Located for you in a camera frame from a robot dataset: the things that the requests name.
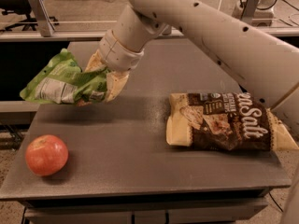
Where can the left metal bracket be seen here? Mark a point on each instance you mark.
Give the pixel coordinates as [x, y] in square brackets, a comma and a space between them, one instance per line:
[42, 18]

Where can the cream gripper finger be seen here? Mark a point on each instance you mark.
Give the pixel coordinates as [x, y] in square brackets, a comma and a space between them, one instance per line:
[115, 83]
[95, 63]

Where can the black office chair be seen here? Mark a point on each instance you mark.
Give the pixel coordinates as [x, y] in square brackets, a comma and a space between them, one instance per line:
[19, 7]

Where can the red apple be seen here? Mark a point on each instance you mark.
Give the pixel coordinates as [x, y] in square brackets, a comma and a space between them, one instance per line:
[46, 155]

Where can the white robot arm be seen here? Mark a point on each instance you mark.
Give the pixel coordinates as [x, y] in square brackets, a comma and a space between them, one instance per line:
[259, 62]

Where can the metal bracket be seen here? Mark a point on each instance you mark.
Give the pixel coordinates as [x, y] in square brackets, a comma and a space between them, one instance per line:
[249, 10]
[42, 18]

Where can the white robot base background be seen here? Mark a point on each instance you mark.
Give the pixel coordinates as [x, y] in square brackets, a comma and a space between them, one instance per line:
[264, 13]

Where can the grey drawer cabinet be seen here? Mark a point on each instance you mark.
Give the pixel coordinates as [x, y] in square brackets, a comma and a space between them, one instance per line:
[211, 211]

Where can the green rice chip bag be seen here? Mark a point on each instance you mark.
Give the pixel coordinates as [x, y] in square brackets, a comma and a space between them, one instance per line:
[62, 81]

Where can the brown sea salt chip bag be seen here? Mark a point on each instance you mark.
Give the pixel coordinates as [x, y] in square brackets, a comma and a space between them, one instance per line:
[224, 121]

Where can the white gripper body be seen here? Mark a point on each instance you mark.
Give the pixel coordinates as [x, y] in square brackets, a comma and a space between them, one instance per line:
[116, 54]

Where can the right metal bracket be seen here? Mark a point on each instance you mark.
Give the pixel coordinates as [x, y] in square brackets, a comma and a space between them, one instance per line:
[249, 10]

